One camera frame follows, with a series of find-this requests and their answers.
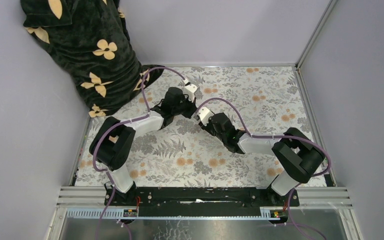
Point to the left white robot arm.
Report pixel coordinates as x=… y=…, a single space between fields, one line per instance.
x=113 y=142

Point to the black floral plush blanket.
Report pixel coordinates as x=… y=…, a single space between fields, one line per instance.
x=89 y=40

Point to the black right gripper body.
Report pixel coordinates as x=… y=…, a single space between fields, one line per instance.
x=210 y=128

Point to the white cardboard paper box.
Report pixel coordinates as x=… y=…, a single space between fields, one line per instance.
x=195 y=112

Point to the floral patterned table cloth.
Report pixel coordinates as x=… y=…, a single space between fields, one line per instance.
x=265 y=100

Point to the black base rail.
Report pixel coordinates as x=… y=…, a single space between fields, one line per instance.
x=156 y=196

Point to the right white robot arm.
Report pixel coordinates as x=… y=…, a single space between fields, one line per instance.
x=299 y=157

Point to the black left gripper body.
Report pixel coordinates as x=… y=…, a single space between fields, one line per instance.
x=184 y=107

